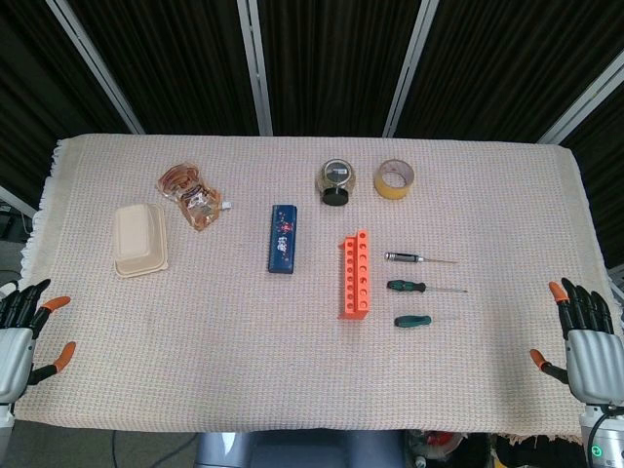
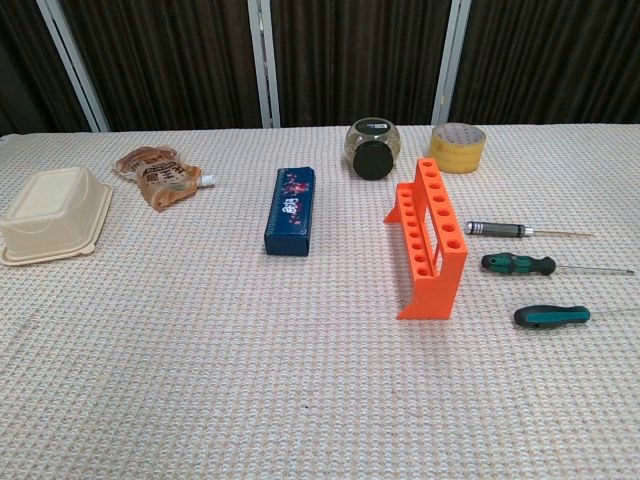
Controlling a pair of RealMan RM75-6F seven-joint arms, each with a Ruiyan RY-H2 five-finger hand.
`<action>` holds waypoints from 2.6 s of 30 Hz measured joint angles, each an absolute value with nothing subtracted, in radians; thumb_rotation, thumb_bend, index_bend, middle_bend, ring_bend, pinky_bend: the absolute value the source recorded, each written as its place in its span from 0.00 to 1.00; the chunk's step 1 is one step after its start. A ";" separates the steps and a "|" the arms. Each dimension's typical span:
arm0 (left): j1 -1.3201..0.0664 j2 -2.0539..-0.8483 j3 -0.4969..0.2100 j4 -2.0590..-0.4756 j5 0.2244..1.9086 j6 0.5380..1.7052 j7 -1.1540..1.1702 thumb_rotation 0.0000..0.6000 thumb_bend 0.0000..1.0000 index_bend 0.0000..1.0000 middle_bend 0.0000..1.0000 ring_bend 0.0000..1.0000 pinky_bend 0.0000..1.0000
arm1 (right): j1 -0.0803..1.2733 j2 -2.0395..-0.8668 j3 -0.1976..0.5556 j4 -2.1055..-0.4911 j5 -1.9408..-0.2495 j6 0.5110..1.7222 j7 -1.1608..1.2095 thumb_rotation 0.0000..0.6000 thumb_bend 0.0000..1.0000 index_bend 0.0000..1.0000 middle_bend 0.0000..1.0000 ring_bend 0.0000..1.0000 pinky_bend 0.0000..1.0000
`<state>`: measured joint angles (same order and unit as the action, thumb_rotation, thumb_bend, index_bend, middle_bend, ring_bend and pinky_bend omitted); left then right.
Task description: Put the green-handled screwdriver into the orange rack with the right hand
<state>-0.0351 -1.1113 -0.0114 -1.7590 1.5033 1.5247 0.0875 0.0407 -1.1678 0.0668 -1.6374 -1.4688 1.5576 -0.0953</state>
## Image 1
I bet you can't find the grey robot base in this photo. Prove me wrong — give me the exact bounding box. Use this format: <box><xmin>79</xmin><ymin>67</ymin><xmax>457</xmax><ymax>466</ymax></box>
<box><xmin>194</xmin><ymin>431</ymin><xmax>406</xmax><ymax>468</ymax></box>

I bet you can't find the yellow tape roll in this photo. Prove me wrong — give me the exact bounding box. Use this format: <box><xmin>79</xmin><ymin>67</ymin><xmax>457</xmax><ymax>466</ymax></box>
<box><xmin>373</xmin><ymin>158</ymin><xmax>416</xmax><ymax>201</ymax></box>

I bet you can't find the black metal precision screwdriver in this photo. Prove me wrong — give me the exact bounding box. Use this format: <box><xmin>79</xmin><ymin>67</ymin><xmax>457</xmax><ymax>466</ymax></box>
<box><xmin>384</xmin><ymin>252</ymin><xmax>459</xmax><ymax>265</ymax></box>

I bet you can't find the long green-black screwdriver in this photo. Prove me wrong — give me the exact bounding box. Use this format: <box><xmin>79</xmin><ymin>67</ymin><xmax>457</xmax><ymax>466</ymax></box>
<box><xmin>386</xmin><ymin>279</ymin><xmax>469</xmax><ymax>294</ymax></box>

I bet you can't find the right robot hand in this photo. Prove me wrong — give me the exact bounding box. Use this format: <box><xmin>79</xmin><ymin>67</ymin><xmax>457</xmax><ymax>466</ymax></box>
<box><xmin>529</xmin><ymin>277</ymin><xmax>624</xmax><ymax>406</ymax></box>

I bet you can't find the orange screwdriver rack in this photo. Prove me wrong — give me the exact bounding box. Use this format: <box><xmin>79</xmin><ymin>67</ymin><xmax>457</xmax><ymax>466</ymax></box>
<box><xmin>337</xmin><ymin>229</ymin><xmax>371</xmax><ymax>322</ymax></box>

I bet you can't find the green stubby screwdriver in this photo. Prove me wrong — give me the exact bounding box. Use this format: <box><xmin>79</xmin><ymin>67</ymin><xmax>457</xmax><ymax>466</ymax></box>
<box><xmin>393</xmin><ymin>315</ymin><xmax>460</xmax><ymax>330</ymax></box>

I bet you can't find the blue rectangular box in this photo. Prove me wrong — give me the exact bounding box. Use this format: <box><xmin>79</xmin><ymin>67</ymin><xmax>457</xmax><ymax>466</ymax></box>
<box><xmin>266</xmin><ymin>204</ymin><xmax>300</xmax><ymax>275</ymax></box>

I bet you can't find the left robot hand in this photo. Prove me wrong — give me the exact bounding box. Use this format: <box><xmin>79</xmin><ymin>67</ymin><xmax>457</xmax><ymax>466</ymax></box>
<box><xmin>0</xmin><ymin>278</ymin><xmax>78</xmax><ymax>405</ymax></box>

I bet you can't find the silver partition post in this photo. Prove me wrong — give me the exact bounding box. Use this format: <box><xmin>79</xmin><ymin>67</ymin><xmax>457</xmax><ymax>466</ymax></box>
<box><xmin>382</xmin><ymin>0</ymin><xmax>440</xmax><ymax>138</ymax></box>
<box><xmin>237</xmin><ymin>0</ymin><xmax>274</xmax><ymax>137</ymax></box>
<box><xmin>0</xmin><ymin>184</ymin><xmax>38</xmax><ymax>220</ymax></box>
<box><xmin>46</xmin><ymin>0</ymin><xmax>146</xmax><ymax>136</ymax></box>
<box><xmin>537</xmin><ymin>61</ymin><xmax>624</xmax><ymax>146</ymax></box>

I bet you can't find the glass jar with black lid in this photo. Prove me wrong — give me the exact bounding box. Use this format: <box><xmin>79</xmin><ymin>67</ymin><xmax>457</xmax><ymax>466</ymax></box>
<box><xmin>319</xmin><ymin>158</ymin><xmax>357</xmax><ymax>206</ymax></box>

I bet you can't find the beige woven tablecloth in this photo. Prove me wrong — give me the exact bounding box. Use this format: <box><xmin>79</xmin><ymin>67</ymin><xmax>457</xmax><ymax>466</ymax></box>
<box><xmin>19</xmin><ymin>134</ymin><xmax>624</xmax><ymax>448</ymax></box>

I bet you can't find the beige plastic lunch box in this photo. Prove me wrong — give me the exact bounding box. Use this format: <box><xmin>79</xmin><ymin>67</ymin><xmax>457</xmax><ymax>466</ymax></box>
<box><xmin>113</xmin><ymin>203</ymin><xmax>171</xmax><ymax>280</ymax></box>

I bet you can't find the brown spouted sauce pouch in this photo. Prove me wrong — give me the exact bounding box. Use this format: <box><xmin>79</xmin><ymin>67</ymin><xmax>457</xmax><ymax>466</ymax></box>
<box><xmin>156</xmin><ymin>163</ymin><xmax>233</xmax><ymax>233</ymax></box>

